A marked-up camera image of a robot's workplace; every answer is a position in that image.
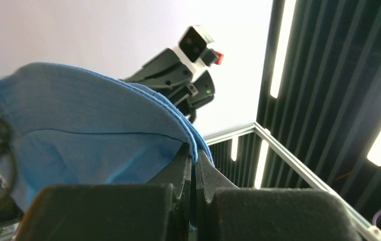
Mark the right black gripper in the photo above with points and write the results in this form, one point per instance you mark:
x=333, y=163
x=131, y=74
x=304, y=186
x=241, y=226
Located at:
x=187, y=85

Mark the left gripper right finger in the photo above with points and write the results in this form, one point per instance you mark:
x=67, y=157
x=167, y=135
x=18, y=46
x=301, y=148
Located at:
x=226, y=212

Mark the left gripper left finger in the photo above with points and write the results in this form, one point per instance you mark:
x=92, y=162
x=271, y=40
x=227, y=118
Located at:
x=156, y=210

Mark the blue bucket hat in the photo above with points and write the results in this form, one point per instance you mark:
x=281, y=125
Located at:
x=70, y=125

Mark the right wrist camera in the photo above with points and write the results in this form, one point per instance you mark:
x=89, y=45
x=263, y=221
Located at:
x=196, y=49

